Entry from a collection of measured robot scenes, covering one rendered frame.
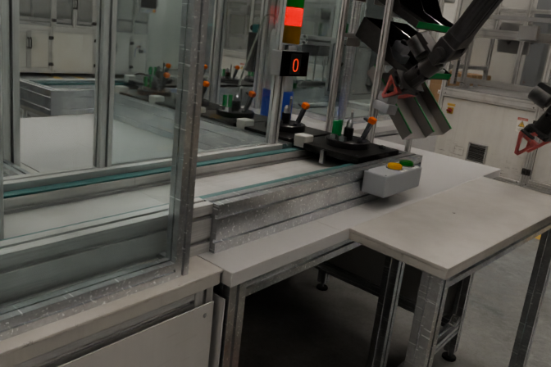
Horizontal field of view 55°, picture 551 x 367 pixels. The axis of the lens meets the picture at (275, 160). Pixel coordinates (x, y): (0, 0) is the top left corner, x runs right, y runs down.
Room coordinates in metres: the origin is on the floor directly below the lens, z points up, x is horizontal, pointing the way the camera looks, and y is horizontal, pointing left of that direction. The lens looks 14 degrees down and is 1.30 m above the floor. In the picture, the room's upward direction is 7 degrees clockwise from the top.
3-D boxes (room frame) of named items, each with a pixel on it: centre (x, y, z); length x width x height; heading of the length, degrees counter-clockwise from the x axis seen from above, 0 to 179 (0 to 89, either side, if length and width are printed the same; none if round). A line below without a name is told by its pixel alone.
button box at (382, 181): (1.42, -0.33, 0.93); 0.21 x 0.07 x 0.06; 141
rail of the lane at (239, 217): (1.31, -0.16, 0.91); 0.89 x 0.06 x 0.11; 141
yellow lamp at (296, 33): (1.55, -0.01, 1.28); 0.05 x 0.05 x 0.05
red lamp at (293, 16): (1.55, -0.01, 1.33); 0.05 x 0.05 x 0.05
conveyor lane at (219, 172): (1.40, -0.01, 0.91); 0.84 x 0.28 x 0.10; 141
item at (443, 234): (1.57, -0.43, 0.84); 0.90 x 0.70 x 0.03; 137
